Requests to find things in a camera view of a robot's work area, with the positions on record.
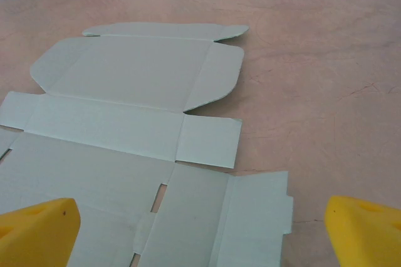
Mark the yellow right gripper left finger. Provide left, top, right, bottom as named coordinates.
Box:
left=0, top=197, right=82, bottom=267

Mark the light green paper box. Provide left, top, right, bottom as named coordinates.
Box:
left=0, top=21, right=294, bottom=267

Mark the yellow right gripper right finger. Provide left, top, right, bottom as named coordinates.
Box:
left=324, top=195, right=401, bottom=267

